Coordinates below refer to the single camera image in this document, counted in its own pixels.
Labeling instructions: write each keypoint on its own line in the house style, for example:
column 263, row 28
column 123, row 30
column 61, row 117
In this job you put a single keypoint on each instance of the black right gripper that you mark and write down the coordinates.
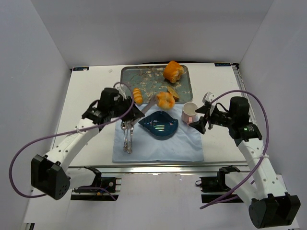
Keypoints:
column 207, row 117

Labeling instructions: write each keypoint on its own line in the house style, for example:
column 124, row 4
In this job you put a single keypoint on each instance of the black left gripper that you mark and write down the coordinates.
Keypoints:
column 129, row 108

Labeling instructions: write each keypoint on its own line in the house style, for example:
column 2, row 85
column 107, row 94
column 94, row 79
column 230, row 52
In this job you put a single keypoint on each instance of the orange knotted bread roll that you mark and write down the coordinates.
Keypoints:
column 166, row 100

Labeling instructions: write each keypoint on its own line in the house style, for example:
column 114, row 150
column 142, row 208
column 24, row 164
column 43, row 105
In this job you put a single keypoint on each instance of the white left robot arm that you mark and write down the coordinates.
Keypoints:
column 51, row 173

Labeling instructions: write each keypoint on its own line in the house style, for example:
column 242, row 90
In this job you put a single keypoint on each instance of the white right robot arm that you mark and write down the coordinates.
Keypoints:
column 269, row 203

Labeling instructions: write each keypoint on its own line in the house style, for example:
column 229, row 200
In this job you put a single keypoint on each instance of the small striped bread roll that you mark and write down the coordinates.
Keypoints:
column 137, row 94

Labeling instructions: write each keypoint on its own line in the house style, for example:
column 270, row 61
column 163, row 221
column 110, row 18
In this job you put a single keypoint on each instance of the small flat bread piece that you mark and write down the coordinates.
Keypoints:
column 173, row 92

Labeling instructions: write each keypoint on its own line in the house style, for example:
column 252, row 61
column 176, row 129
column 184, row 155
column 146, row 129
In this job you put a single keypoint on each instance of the large orange bread loaf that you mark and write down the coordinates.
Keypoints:
column 173, row 71

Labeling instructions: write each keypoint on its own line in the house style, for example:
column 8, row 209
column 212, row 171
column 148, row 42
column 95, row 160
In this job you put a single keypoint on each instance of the white and pink mug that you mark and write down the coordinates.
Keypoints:
column 189, row 114

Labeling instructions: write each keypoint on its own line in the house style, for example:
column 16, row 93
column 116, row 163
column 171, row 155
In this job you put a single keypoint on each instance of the silver spoon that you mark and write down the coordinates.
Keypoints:
column 124, row 129

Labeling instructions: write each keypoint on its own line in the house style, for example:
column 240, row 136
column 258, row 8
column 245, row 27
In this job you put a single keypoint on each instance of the silver fork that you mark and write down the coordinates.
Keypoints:
column 131, row 129

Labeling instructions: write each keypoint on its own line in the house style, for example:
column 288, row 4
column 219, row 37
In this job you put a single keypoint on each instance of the light blue cloth napkin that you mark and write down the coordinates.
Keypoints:
column 184, row 145

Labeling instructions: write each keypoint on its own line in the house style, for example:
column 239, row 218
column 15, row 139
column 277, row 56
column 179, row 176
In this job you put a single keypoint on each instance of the floral metal tray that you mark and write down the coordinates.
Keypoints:
column 150, row 80

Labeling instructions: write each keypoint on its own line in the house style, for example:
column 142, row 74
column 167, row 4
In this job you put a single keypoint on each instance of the blue leaf-shaped plate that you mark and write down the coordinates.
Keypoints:
column 160, row 124

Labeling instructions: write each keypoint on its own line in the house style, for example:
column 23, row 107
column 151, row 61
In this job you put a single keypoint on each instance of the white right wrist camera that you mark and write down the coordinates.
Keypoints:
column 208, row 97

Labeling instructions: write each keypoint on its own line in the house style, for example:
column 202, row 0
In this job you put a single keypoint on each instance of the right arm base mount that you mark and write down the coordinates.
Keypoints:
column 212, row 185

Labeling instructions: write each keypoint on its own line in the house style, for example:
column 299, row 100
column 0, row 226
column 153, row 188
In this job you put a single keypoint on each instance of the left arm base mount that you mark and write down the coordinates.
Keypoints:
column 89, row 184

